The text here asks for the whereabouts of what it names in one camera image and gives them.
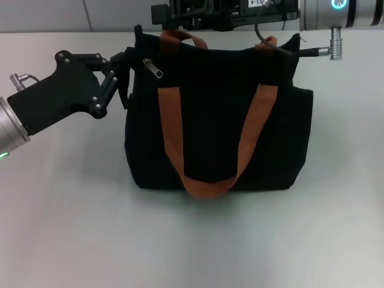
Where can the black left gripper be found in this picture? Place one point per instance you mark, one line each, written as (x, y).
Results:
(57, 96)

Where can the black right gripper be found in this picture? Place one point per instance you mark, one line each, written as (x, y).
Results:
(234, 15)

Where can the silver zipper pull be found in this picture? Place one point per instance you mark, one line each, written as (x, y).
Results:
(156, 70)

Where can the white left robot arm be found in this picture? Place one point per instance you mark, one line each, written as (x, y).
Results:
(12, 132)

